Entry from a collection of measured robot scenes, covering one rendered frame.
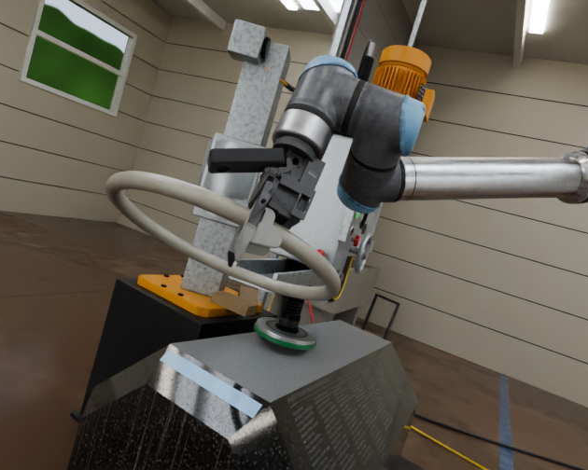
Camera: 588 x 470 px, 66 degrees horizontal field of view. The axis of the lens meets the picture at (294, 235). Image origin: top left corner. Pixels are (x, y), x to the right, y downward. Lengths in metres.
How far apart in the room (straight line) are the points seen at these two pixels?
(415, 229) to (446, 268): 0.67
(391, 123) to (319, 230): 0.73
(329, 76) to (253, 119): 1.50
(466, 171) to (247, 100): 1.51
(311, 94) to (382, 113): 0.12
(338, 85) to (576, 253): 5.89
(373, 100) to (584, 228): 5.88
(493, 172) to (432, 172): 0.13
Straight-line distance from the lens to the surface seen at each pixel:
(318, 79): 0.77
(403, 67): 2.19
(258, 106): 2.26
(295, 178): 0.71
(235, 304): 2.14
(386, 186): 0.85
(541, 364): 6.60
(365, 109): 0.75
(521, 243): 6.47
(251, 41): 2.25
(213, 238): 2.25
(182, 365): 1.29
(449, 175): 0.91
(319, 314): 4.71
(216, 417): 1.19
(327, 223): 1.41
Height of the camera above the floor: 1.35
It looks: 4 degrees down
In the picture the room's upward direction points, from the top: 17 degrees clockwise
